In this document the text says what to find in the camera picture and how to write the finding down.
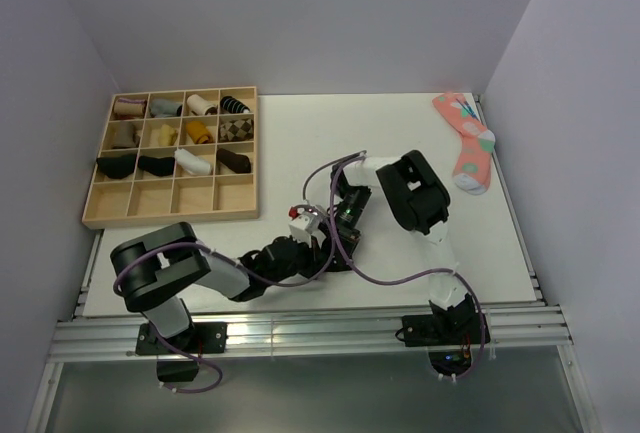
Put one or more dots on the aluminium rail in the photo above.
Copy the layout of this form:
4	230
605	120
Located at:
334	371

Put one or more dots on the brown grey rolled sock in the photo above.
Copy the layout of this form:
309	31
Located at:
125	137

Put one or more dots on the black rolled sock left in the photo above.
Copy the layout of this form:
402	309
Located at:
117	168

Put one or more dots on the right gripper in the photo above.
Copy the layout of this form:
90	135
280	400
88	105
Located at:
349	237

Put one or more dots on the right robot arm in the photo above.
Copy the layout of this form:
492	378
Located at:
419	202

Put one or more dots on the brown checkered rolled sock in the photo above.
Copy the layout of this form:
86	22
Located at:
237	130

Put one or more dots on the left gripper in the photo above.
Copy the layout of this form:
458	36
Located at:
317	260

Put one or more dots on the black box under rail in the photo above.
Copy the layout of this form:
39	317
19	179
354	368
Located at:
176	371

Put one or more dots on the black white striped rolled sock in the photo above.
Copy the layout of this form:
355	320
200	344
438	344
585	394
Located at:
233	105

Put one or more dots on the white rolled sock third row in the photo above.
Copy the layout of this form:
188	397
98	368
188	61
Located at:
191	163

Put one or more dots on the wooden compartment tray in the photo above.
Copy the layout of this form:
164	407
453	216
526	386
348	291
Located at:
146	200

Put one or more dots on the mustard yellow rolled sock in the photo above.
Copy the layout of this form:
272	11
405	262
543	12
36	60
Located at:
198	132

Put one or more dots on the pink patterned sock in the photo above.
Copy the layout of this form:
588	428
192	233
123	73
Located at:
472	171

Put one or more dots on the black sock with white stripes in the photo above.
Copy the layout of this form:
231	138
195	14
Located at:
342	264

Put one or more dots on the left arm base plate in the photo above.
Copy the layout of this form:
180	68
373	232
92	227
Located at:
199	339

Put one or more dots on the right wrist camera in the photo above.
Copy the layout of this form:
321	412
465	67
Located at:
315	210

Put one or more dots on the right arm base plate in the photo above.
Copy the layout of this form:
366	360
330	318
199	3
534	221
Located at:
434	330

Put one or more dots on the beige rolled sock purple trim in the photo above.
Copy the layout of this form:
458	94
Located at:
128	108

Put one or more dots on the white rolled sock top row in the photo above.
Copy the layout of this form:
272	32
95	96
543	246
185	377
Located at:
200	106

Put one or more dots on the dark brown rolled sock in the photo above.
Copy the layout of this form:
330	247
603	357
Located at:
237	163

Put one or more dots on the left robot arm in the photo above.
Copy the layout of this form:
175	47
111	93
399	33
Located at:
153	269

